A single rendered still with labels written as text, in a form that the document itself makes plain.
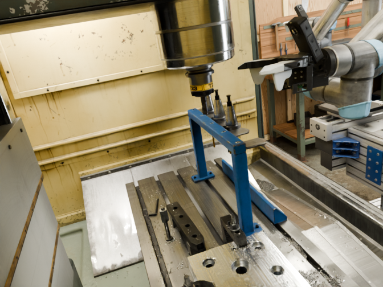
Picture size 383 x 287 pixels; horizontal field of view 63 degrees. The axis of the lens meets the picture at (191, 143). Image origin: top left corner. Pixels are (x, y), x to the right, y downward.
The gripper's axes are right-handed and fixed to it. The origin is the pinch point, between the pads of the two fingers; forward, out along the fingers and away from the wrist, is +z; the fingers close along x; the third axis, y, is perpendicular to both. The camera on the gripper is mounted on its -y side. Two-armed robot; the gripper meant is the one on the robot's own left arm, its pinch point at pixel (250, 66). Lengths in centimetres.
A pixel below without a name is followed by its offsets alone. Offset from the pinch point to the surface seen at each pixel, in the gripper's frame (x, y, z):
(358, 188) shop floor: 123, 141, -160
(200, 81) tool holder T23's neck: -2.3, 0.7, 12.7
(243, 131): 23.1, 24.4, -8.2
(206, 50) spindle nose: -7.9, -5.7, 12.8
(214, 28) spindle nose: -7.8, -9.5, 10.9
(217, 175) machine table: 56, 56, -9
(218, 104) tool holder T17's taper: 39.9, 18.4, -6.5
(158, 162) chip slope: 99, 62, 11
